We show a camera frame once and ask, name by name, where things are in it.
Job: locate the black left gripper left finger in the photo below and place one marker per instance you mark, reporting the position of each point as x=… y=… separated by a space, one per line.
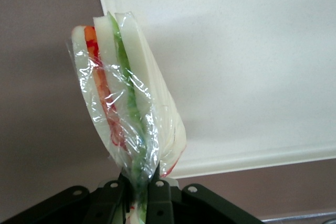
x=86 y=205

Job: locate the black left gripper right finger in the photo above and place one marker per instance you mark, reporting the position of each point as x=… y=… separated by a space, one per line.
x=183 y=205

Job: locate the cream plastic tray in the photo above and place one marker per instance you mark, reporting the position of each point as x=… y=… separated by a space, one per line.
x=236 y=64

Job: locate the plastic-wrapped triangle sandwich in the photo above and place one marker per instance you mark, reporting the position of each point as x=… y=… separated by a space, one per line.
x=126 y=98

